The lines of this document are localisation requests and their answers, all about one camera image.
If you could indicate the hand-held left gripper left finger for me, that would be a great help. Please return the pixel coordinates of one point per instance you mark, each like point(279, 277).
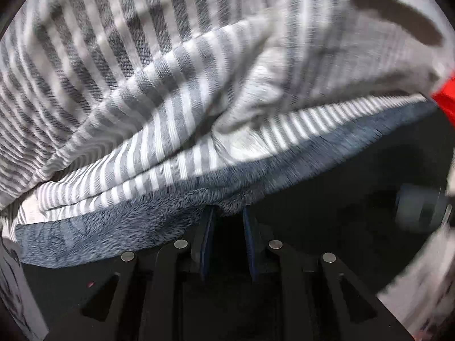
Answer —
point(207, 236)

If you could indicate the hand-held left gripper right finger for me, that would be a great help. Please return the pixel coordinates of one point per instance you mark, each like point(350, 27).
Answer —
point(249, 238)

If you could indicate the grey striped fleece-lined pants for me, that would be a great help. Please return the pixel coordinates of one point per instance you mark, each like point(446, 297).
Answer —
point(149, 156)

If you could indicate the grey blurred cylinder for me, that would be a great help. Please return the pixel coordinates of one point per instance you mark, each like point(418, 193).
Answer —
point(419, 207)

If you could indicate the grey striped bed sheet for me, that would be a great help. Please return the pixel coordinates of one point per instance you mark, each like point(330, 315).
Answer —
point(89, 28)

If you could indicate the red object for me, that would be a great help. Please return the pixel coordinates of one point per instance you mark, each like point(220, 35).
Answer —
point(445, 99)

